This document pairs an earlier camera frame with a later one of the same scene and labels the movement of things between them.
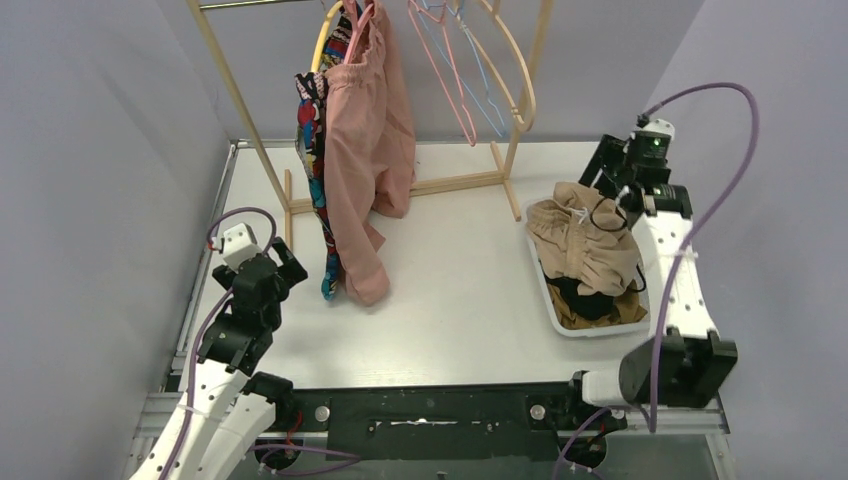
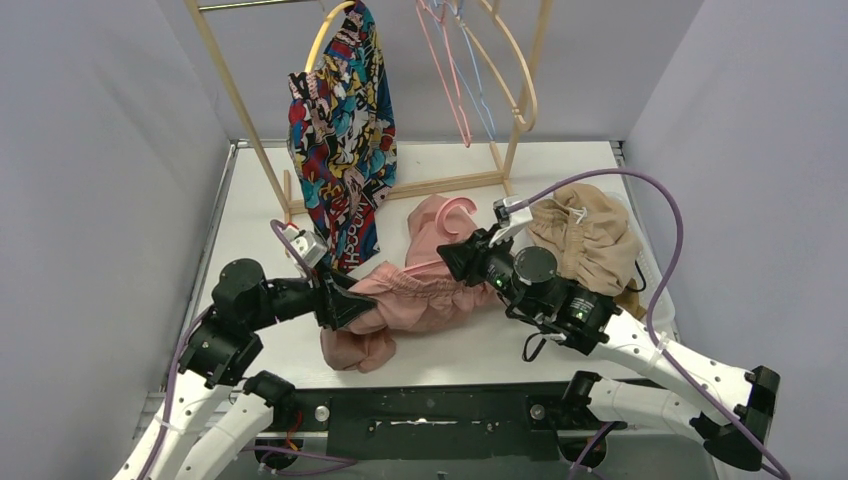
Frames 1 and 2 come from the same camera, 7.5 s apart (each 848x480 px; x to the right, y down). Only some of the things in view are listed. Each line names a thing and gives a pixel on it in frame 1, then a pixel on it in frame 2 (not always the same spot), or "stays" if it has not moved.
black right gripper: x=611 y=154 to x=466 y=258
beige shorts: x=580 y=234 stays
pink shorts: x=369 y=155 to x=426 y=294
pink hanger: x=351 y=7 to x=453 y=202
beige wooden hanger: x=524 y=125 stays
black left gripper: x=279 y=263 to x=328 y=302
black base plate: x=491 y=422 stays
